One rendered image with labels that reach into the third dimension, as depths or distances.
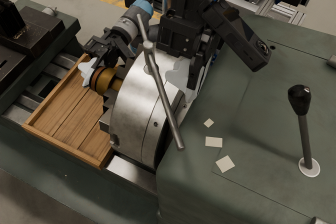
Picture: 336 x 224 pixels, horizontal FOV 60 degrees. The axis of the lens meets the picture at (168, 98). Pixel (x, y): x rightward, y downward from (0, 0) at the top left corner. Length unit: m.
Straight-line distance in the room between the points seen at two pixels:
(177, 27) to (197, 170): 0.24
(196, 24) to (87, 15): 2.33
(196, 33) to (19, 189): 1.73
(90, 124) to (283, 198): 0.67
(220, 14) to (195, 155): 0.25
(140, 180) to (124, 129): 0.30
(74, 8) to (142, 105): 2.26
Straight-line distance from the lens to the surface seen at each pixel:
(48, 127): 1.04
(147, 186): 0.92
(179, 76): 0.48
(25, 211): 1.96
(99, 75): 0.81
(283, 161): 0.56
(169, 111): 0.48
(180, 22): 0.43
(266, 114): 0.59
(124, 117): 0.65
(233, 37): 0.42
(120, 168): 0.94
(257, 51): 0.42
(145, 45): 0.58
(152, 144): 0.64
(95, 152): 0.95
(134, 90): 0.64
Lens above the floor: 1.74
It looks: 57 degrees down
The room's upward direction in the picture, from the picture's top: straight up
